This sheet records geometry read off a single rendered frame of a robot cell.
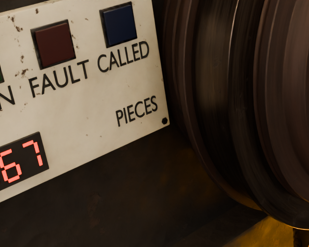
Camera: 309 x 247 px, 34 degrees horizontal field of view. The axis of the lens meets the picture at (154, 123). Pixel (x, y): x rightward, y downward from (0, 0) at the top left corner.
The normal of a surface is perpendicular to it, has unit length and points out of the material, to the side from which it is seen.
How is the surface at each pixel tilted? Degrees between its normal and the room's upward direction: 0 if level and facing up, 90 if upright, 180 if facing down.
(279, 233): 90
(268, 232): 90
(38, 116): 90
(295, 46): 74
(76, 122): 90
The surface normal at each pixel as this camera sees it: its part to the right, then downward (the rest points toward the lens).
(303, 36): -0.43, 0.11
